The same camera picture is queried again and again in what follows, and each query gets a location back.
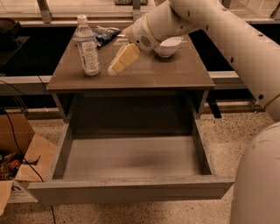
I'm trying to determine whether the grey cabinet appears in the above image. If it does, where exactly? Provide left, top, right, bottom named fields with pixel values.
left=45, top=22, right=215, bottom=123

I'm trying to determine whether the dark side table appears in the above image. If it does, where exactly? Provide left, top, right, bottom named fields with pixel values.
left=0, top=17, right=29, bottom=67

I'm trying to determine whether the white ceramic bowl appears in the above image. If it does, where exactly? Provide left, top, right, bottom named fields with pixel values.
left=154, top=37, right=181, bottom=58

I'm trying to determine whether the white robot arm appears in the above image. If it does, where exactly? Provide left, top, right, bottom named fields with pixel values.
left=108, top=0, right=280, bottom=224

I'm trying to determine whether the clear plastic water bottle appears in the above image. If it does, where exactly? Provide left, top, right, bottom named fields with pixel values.
left=74, top=15, right=101, bottom=76

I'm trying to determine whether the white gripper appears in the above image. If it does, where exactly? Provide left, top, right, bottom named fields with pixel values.
left=108, top=14, right=160, bottom=75

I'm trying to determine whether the metal railing frame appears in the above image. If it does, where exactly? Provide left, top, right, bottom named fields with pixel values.
left=0, top=0, right=280, bottom=26

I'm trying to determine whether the blue snack bag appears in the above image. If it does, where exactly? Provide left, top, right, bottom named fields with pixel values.
left=93, top=26, right=121, bottom=47

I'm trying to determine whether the brown cardboard box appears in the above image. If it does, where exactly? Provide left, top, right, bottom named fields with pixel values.
left=0, top=113, right=56, bottom=214

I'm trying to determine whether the open grey top drawer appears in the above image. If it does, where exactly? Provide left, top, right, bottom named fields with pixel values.
left=26, top=95, right=235, bottom=207

